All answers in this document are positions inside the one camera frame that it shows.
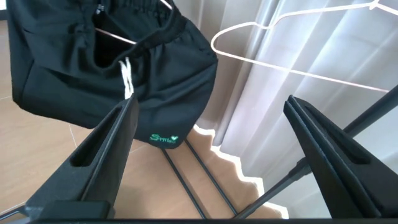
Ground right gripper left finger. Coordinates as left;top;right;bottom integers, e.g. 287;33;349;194
24;94;140;219

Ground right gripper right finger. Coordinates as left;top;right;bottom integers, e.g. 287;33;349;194
282;94;398;219

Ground black shorts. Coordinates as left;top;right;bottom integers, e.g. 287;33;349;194
5;0;219;150

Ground pink clothes hanger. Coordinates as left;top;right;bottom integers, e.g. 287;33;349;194
210;0;398;94
94;0;174;45

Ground black clothes rack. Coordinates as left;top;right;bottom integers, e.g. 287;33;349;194
160;83;398;219

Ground beige curtain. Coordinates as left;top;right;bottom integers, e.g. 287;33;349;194
172;0;398;219

